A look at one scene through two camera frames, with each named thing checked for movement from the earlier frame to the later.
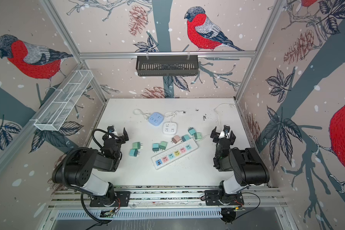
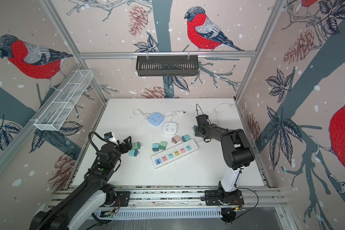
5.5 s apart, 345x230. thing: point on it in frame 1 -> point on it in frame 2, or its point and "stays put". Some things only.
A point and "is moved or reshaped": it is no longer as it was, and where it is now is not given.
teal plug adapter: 191,131 is moved or reshaped
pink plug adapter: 175,139 stays put
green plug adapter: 136,145 stays put
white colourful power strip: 173,153 stays put
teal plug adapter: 185,138 stays put
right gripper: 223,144 -> 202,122
